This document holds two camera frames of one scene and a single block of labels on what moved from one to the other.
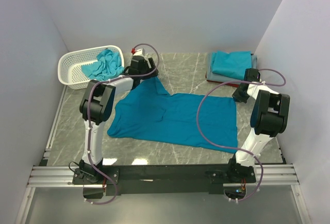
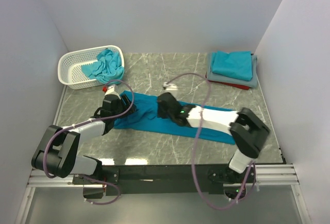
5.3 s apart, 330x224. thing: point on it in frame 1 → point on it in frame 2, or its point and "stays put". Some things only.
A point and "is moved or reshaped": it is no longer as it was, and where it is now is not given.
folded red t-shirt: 227,84 stays put
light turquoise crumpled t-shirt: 109,65 stays put
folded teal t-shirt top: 234,64 stays put
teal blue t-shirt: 149,112 is moved or reshaped
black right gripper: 236,96 → 160,113
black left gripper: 151,64 → 128,105
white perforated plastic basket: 69,70 stays put
